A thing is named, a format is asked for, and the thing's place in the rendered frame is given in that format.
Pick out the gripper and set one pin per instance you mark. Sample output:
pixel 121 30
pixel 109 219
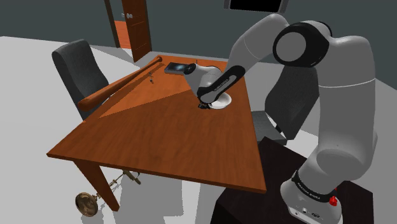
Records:
pixel 203 106

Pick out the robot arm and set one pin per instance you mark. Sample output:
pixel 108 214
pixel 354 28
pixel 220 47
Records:
pixel 341 102

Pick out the white bowl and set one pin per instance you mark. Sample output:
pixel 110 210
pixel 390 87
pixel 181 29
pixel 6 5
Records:
pixel 224 101

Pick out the brown wooden table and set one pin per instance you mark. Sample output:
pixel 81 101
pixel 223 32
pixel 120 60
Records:
pixel 173 139

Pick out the grey smartphone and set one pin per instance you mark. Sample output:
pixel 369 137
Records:
pixel 174 67

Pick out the small metal keys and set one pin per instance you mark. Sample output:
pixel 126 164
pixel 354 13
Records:
pixel 151 78

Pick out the dark grey office chair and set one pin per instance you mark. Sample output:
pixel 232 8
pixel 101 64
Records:
pixel 79 73
pixel 290 102

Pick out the wooden baseball bat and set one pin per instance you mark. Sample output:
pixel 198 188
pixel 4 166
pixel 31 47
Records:
pixel 118 86

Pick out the brown wooden door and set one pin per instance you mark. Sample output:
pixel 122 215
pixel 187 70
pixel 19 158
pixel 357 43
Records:
pixel 136 28

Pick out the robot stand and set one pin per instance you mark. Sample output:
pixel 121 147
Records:
pixel 263 192

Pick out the brass trumpet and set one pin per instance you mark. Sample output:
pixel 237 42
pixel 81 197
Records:
pixel 90 200

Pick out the black wall picture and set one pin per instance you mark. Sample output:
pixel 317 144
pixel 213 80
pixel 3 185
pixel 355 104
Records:
pixel 254 4

